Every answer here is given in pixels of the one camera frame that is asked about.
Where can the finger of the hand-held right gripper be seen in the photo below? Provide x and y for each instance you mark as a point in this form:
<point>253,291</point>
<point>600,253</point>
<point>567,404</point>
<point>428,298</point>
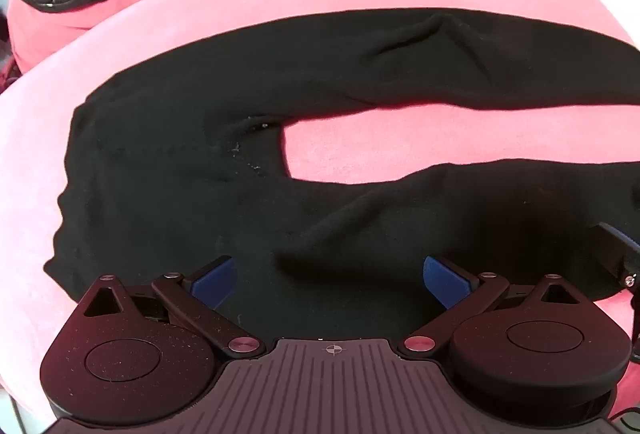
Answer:
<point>620,246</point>

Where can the black pants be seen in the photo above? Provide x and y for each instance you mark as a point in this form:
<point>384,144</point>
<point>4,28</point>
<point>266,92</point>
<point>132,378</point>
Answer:
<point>210,194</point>

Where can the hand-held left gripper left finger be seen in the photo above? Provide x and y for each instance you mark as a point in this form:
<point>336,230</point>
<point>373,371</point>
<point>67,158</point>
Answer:
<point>216,280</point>

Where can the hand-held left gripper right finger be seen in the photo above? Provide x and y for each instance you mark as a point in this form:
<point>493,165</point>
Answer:
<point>442,277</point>

